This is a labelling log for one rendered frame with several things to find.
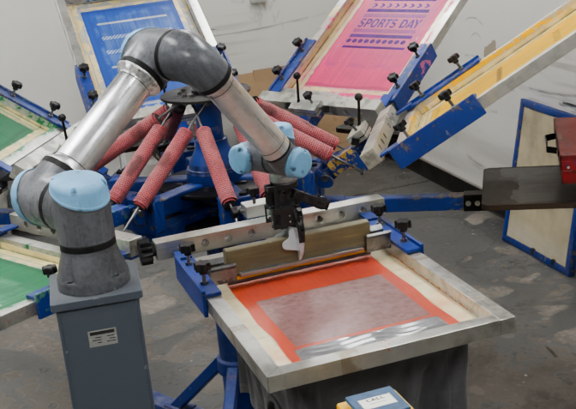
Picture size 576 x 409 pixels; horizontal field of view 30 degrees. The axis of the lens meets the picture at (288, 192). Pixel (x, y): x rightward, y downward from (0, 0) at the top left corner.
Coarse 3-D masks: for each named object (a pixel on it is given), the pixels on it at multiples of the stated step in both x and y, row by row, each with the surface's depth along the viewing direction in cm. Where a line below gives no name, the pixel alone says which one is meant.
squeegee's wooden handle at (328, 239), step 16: (352, 224) 288; (368, 224) 289; (272, 240) 282; (320, 240) 285; (336, 240) 287; (352, 240) 289; (224, 256) 280; (240, 256) 279; (256, 256) 280; (272, 256) 282; (288, 256) 283; (304, 256) 285
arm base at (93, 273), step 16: (112, 240) 221; (64, 256) 219; (80, 256) 217; (96, 256) 218; (112, 256) 221; (64, 272) 219; (80, 272) 218; (96, 272) 218; (112, 272) 221; (128, 272) 224; (64, 288) 219; (80, 288) 218; (96, 288) 218; (112, 288) 219
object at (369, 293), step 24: (336, 264) 290; (360, 264) 288; (336, 288) 273; (360, 288) 272; (384, 288) 270; (408, 288) 269; (360, 312) 258; (384, 312) 256; (408, 312) 255; (432, 312) 254
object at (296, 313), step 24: (240, 288) 280; (264, 288) 278; (288, 288) 277; (312, 288) 275; (264, 312) 263; (288, 312) 262; (312, 312) 260; (336, 312) 259; (288, 336) 248; (312, 336) 247; (336, 336) 246
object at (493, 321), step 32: (416, 256) 280; (448, 288) 261; (224, 320) 252; (480, 320) 239; (512, 320) 239; (256, 352) 234; (352, 352) 229; (384, 352) 230; (416, 352) 233; (288, 384) 224
